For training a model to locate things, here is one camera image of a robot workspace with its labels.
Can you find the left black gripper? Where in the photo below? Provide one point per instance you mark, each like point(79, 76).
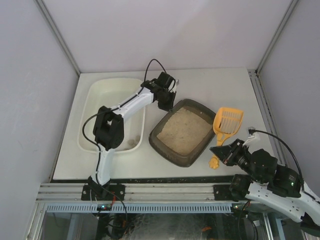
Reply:
point(165, 97)

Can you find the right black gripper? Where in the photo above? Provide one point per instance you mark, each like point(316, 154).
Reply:
point(231, 155)

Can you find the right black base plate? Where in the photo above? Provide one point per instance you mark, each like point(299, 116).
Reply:
point(225, 192)

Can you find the yellow litter scoop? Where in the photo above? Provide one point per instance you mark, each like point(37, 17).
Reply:
point(227, 123)

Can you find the right aluminium side rail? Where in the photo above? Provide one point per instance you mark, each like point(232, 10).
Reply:
point(278, 148)

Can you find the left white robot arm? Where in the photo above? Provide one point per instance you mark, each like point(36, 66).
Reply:
point(109, 126)

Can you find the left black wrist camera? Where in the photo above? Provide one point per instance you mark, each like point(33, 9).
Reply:
point(166, 81)

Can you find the dark brown litter box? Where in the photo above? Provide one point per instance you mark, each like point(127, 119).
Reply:
point(183, 133)

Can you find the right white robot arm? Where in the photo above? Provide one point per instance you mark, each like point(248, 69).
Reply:
point(274, 185)

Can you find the aluminium frame post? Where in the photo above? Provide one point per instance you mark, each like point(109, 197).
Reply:
point(277, 34)
point(40, 4)

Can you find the white plastic tray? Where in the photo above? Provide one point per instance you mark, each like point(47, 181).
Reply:
point(110, 92)

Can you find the right aluminium frame post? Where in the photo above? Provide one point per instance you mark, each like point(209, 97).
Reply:
point(277, 34)

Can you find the grey slotted cable duct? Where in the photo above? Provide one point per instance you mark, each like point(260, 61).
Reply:
point(137, 208)

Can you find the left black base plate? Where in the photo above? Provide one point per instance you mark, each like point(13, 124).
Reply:
point(110, 192)

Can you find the left aluminium frame post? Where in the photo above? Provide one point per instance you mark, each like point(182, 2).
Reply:
point(40, 4)

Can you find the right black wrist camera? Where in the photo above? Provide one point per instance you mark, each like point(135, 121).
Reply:
point(263, 166)

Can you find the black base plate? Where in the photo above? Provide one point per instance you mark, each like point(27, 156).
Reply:
point(225, 192)
point(110, 192)

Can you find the aluminium front rail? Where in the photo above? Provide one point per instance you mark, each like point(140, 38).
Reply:
point(134, 192)

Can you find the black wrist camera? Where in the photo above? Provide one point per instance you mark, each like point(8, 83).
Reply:
point(166, 81)
point(263, 166)

